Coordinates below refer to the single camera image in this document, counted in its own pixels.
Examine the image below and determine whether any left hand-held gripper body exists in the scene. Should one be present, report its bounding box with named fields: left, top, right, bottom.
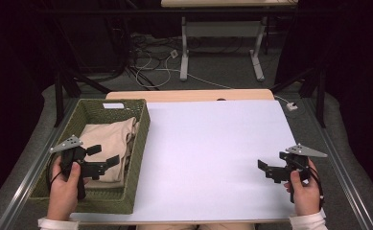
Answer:
left=49, top=134, right=109, bottom=201

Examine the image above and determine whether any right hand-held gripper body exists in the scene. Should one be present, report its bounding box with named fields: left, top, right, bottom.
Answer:
left=265, top=143, right=329, bottom=204

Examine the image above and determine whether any beige cloth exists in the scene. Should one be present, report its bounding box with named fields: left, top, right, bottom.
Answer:
left=78, top=116, right=141, bottom=190

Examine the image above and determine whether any green woven basket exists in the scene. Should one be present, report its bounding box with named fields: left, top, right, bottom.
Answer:
left=28, top=98, right=152, bottom=216

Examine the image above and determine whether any person's right hand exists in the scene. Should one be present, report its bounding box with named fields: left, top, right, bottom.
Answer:
left=283, top=158, right=322, bottom=218

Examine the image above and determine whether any person's left hand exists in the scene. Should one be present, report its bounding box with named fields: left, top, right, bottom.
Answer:
left=46, top=155, right=89, bottom=222

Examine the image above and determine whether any white label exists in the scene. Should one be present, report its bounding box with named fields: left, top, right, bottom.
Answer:
left=102, top=102, right=126, bottom=110

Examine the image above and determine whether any white board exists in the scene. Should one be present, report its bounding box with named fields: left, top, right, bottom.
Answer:
left=69, top=99, right=298, bottom=224

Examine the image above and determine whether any black stand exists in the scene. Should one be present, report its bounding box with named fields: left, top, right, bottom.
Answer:
left=269, top=61, right=328, bottom=129
left=53, top=68, right=112, bottom=128

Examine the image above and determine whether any wooden table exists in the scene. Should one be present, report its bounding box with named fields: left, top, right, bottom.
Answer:
left=105, top=88, right=275, bottom=104

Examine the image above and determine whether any white-legged table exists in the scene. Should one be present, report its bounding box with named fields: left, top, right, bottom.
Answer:
left=160, top=0, right=299, bottom=82

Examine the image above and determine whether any right hand-held gripper cable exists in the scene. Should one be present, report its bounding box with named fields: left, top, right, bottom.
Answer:
left=308, top=165, right=326, bottom=209

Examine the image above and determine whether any hand-held gripper cable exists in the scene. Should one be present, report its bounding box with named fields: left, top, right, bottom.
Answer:
left=308, top=165, right=326, bottom=209
left=45, top=158, right=64, bottom=194

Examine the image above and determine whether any left hand-held gripper cable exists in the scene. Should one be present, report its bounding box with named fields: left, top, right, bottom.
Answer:
left=45, top=158, right=64, bottom=194

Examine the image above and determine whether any metal rail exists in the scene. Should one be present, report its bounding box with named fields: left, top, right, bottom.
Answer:
left=0, top=97, right=81, bottom=230
left=301, top=97, right=373, bottom=230

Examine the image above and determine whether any white floor cable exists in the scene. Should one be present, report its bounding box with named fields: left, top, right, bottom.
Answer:
left=134, top=50, right=234, bottom=91

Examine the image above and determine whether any bundle of black cables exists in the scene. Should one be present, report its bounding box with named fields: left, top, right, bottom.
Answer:
left=108, top=18, right=192, bottom=91

